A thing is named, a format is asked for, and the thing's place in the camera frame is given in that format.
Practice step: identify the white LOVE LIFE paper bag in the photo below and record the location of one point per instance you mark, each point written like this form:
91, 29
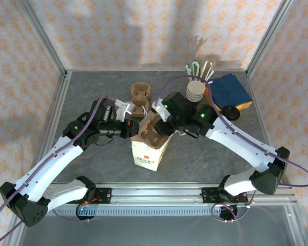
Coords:
146, 160

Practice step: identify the green lidded paper coffee cup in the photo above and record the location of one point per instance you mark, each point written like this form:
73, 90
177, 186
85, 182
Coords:
231, 112

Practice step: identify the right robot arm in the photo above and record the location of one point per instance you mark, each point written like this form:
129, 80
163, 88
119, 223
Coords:
236, 143

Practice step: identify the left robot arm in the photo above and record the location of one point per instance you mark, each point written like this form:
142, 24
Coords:
54, 164

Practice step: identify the stack of paper cups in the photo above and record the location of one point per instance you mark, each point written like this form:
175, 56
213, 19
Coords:
195, 89

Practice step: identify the green striped wrapped straw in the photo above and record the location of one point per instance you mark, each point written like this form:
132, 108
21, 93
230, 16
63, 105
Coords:
194, 69
188, 71

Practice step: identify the blue paper napkin stack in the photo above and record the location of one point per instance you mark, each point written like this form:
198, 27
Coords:
231, 89

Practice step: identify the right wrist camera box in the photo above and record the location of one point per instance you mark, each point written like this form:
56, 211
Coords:
160, 110

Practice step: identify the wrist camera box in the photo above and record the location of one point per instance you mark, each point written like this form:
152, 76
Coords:
123, 107
160, 110

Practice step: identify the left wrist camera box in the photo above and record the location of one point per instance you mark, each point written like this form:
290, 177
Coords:
123, 107

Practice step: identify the aluminium frame rail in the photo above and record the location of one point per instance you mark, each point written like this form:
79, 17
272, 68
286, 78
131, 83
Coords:
105, 70
54, 115
258, 107

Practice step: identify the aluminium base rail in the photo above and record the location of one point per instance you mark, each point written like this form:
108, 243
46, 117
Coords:
156, 193

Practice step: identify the aluminium frame post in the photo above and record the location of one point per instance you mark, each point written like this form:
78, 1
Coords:
41, 36
270, 36

